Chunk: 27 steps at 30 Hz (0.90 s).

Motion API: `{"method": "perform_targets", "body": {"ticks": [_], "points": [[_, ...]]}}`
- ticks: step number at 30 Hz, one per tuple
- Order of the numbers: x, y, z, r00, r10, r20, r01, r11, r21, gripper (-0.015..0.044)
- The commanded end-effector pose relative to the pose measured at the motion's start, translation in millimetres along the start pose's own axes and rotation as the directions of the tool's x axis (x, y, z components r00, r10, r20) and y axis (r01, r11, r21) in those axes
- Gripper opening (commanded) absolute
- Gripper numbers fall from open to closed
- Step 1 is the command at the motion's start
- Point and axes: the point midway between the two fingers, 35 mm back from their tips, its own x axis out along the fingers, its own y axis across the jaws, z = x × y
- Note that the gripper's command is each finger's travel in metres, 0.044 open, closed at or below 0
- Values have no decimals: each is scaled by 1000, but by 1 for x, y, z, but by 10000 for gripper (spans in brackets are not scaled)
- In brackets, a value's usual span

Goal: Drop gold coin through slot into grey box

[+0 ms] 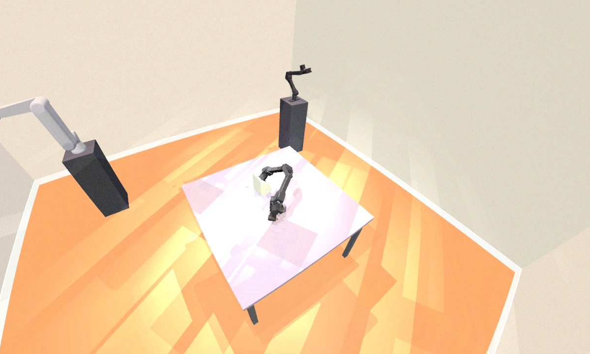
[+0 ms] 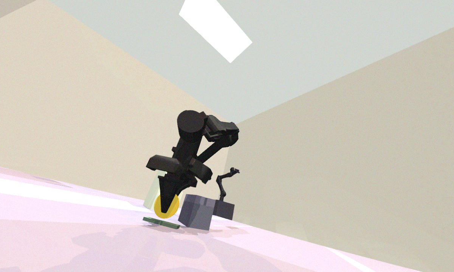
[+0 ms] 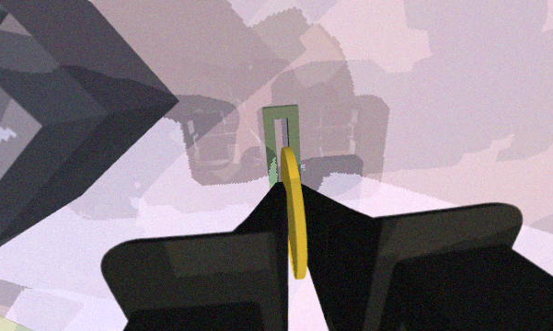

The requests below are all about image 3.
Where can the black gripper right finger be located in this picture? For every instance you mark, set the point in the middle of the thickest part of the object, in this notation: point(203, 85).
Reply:
point(351, 255)

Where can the gold coin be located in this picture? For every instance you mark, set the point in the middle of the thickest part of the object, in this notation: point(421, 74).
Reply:
point(296, 213)

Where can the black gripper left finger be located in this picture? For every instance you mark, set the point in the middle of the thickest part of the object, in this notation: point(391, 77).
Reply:
point(248, 264)

